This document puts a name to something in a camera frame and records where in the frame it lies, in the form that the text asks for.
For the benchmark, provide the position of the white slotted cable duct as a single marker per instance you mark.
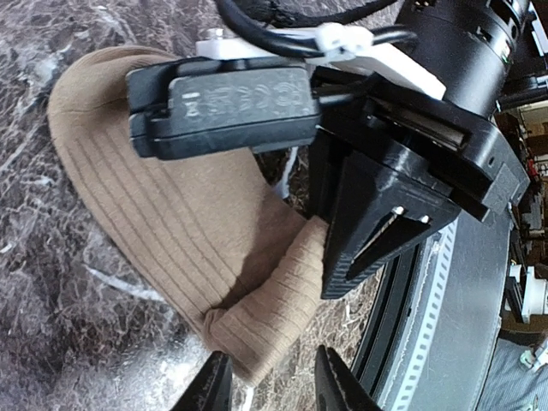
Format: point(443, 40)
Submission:
point(421, 323)

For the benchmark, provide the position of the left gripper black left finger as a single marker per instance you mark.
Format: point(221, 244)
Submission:
point(211, 388)

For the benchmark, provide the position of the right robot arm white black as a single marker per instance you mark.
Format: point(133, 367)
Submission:
point(469, 46)

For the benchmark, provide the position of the plain brown sock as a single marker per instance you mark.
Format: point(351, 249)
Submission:
point(208, 233)

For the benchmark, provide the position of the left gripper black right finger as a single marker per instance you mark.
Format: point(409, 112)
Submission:
point(336, 388)

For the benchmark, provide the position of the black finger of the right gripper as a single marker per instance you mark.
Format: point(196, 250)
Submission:
point(325, 157)
point(385, 203)

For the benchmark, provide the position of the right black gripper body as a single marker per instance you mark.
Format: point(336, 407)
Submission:
point(464, 151)

